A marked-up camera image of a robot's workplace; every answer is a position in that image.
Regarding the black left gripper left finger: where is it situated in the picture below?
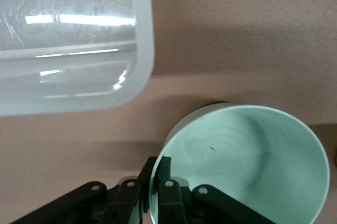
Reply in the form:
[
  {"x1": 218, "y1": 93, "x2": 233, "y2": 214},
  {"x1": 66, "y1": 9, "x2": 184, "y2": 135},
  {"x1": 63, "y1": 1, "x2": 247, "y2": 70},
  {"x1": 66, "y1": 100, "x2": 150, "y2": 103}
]
[{"x1": 10, "y1": 157, "x2": 158, "y2": 224}]

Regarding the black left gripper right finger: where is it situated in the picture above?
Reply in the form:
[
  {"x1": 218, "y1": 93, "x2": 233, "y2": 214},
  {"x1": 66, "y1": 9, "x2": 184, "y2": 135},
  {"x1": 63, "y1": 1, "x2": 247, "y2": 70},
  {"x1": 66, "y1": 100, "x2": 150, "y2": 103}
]
[{"x1": 157, "y1": 157, "x2": 274, "y2": 224}]

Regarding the mint green bowl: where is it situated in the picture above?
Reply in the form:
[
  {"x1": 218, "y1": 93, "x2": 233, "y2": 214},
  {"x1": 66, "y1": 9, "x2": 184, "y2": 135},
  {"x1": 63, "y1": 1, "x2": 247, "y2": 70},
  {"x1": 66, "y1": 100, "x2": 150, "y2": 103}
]
[{"x1": 148, "y1": 102, "x2": 331, "y2": 224}]

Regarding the clear plastic storage box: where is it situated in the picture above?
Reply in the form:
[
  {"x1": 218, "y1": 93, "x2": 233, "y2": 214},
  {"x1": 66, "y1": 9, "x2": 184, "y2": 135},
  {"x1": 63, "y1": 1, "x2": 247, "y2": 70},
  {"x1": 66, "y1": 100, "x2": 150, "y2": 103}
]
[{"x1": 0, "y1": 0, "x2": 155, "y2": 116}]

